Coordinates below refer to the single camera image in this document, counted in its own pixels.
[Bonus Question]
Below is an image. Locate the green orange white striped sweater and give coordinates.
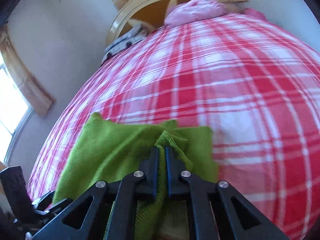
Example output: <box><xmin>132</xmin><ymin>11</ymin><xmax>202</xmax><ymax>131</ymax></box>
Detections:
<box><xmin>53</xmin><ymin>113</ymin><xmax>219</xmax><ymax>239</ymax></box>

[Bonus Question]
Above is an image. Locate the left side window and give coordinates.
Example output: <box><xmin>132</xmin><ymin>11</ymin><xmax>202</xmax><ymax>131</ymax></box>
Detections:
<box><xmin>0</xmin><ymin>59</ymin><xmax>32</xmax><ymax>164</ymax></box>

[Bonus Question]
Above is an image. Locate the yellow left curtain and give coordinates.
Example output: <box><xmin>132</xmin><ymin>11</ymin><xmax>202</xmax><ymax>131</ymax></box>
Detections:
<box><xmin>1</xmin><ymin>25</ymin><xmax>55</xmax><ymax>117</ymax></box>

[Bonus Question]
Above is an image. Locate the red white plaid bedsheet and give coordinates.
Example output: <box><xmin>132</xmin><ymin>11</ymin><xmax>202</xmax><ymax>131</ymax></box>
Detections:
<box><xmin>28</xmin><ymin>14</ymin><xmax>319</xmax><ymax>239</ymax></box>

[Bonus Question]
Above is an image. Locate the pink pillow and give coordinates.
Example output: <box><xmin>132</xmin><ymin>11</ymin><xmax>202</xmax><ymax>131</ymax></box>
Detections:
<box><xmin>164</xmin><ymin>0</ymin><xmax>228</xmax><ymax>28</ymax></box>

